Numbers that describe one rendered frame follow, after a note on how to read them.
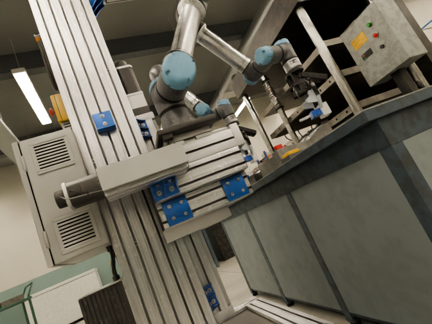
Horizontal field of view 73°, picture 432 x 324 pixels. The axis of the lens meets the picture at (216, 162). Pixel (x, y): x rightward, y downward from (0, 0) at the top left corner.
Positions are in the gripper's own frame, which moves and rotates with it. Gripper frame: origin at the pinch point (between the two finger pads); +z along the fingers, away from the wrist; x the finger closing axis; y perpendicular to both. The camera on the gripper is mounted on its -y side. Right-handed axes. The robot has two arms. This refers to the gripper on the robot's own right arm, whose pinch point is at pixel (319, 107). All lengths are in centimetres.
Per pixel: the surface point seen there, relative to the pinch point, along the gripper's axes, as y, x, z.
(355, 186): 9.0, 14.9, 35.8
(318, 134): -6.0, -31.8, 5.8
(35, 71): 248, -278, -303
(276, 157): 21.4, -25.4, 9.3
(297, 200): 22.1, -22.3, 32.9
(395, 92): -87, -79, -6
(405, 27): -79, -33, -30
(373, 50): -64, -43, -29
